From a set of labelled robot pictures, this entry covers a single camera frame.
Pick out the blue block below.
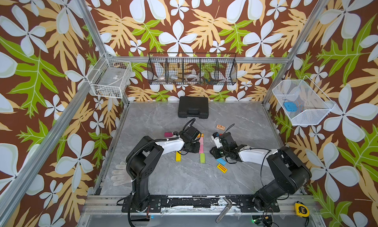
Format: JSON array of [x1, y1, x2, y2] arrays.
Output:
[[217, 158, 227, 166]]

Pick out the black plastic tool case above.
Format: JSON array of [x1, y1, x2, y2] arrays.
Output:
[[178, 96, 209, 119]]

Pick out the magenta block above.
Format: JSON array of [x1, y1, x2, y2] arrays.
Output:
[[164, 132, 173, 137]]

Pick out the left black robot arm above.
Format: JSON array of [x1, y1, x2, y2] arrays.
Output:
[[126, 126, 201, 211]]

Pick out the yellow tape measure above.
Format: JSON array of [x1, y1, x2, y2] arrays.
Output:
[[294, 201, 310, 218]]

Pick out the white mesh basket right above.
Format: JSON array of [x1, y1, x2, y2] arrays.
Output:
[[272, 77, 336, 126]]

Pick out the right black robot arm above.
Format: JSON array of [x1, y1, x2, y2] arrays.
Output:
[[210, 132, 312, 211]]

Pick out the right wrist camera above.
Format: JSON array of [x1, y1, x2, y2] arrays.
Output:
[[211, 132, 222, 148]]

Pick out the monkey picture wood block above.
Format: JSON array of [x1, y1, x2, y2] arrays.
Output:
[[216, 124, 225, 131]]

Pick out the white wire basket left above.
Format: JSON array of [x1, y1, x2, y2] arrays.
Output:
[[88, 54, 133, 99]]

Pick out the green block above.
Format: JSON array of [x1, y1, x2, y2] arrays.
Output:
[[200, 153, 206, 164]]

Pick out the white work glove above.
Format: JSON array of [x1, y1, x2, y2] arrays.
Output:
[[111, 161, 132, 187]]

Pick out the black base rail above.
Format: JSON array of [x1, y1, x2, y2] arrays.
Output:
[[131, 195, 280, 213]]

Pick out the yellow red striped block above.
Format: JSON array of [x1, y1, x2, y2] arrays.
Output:
[[217, 164, 227, 173]]

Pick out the blue object in basket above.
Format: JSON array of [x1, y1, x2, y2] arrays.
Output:
[[283, 102, 298, 113]]

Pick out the black wire basket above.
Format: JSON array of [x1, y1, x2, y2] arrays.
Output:
[[146, 53, 238, 85]]

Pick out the grey metal bracket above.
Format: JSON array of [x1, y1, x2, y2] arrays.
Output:
[[216, 197, 233, 223]]

